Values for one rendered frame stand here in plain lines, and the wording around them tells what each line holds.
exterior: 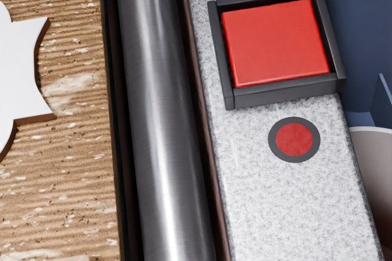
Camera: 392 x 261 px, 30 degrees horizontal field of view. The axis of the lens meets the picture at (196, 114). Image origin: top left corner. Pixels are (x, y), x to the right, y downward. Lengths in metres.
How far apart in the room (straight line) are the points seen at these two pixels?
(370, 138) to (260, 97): 0.66
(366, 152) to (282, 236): 0.72
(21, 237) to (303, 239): 0.16
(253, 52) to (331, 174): 0.09
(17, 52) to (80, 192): 0.10
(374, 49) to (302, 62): 0.87
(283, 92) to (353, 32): 0.85
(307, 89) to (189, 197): 0.10
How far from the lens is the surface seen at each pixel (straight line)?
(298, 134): 0.45
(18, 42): 0.48
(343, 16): 1.27
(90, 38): 0.48
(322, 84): 0.45
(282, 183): 0.44
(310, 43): 0.47
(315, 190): 0.43
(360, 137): 1.10
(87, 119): 0.44
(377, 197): 1.26
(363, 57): 1.35
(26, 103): 0.45
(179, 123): 0.46
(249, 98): 0.45
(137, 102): 0.47
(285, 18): 0.48
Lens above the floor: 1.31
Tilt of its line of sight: 60 degrees down
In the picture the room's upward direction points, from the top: 10 degrees counter-clockwise
